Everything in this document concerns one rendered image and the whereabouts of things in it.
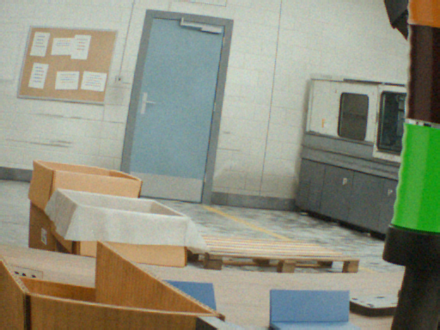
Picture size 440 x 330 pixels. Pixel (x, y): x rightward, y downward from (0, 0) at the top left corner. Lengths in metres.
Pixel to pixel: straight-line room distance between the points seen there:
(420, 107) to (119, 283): 0.43
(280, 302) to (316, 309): 0.03
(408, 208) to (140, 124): 11.31
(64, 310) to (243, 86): 11.48
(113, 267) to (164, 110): 10.96
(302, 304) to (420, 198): 0.48
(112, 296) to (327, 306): 0.18
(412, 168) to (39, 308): 0.26
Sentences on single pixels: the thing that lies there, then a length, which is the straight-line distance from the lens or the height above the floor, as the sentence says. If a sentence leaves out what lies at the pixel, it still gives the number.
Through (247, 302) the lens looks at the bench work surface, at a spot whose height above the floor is 0.90.
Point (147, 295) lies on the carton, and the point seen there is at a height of 0.96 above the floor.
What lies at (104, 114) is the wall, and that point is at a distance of 11.52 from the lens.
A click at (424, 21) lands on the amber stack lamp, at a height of 1.12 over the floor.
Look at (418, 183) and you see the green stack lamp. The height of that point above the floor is 1.07.
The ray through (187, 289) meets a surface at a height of 0.94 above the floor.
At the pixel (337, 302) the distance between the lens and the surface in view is 0.79.
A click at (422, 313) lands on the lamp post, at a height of 1.02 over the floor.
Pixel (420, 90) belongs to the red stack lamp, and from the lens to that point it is 0.31.
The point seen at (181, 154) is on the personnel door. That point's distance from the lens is 11.76.
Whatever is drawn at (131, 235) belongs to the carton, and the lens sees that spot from 4.01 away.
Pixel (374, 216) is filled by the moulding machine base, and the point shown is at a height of 0.23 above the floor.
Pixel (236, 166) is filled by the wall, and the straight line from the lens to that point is 12.00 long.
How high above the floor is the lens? 1.08
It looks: 3 degrees down
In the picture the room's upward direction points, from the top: 7 degrees clockwise
